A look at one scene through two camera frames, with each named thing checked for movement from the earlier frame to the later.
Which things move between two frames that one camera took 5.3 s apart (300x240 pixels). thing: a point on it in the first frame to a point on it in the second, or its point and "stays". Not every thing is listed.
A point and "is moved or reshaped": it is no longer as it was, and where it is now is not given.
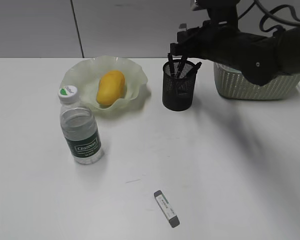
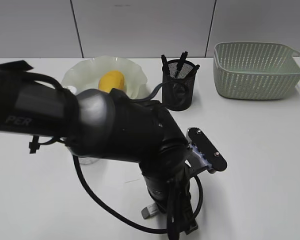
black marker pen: [170, 56] to [165, 66]
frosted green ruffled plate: [84, 74] stays
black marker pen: [181, 64] stays
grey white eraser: [167, 208] is moved or reshaped
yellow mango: [111, 87] stays
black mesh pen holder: [179, 77] stays
